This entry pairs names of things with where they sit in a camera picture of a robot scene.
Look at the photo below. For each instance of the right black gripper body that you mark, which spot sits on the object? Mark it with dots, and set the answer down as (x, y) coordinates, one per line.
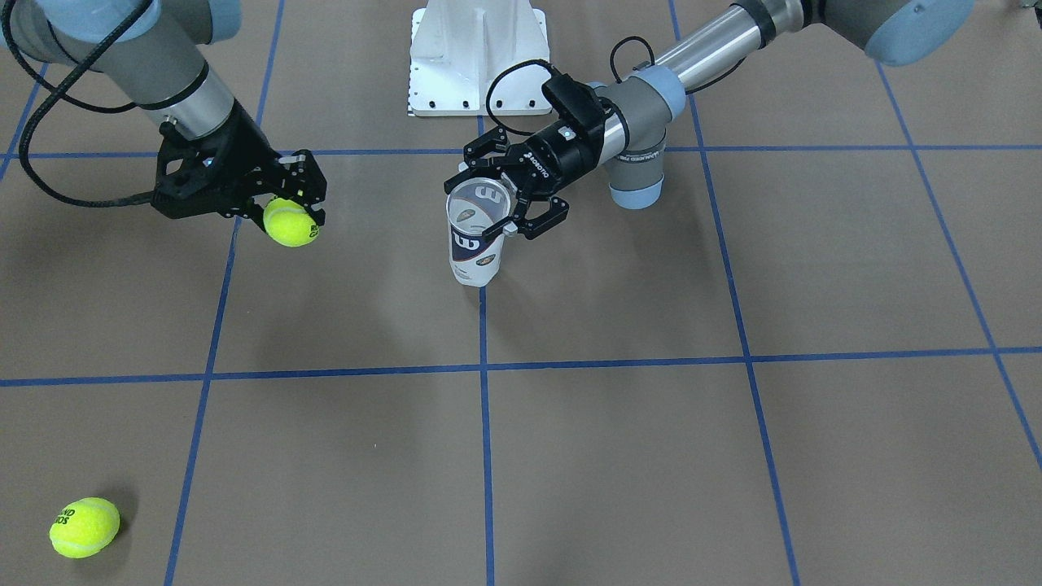
(246, 152)

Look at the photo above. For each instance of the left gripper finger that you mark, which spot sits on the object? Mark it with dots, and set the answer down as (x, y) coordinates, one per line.
(530, 228)
(486, 157)

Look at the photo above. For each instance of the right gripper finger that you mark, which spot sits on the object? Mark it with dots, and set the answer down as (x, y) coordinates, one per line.
(301, 187)

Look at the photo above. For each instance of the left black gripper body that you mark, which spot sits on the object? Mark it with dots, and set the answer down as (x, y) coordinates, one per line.
(564, 148)

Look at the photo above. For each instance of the tennis ball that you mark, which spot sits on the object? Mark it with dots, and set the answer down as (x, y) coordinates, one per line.
(288, 223)
(84, 527)

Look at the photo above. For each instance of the clear tennis ball can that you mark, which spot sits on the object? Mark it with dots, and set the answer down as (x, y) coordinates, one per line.
(473, 207)

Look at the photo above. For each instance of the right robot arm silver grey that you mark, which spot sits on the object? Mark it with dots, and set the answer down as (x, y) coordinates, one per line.
(150, 50)

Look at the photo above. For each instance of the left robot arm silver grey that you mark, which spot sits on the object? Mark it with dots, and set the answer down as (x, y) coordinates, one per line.
(622, 126)

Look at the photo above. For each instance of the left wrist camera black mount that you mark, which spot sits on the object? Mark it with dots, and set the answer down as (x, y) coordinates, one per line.
(576, 103)

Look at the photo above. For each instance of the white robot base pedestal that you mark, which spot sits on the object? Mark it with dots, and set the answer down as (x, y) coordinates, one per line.
(458, 49)

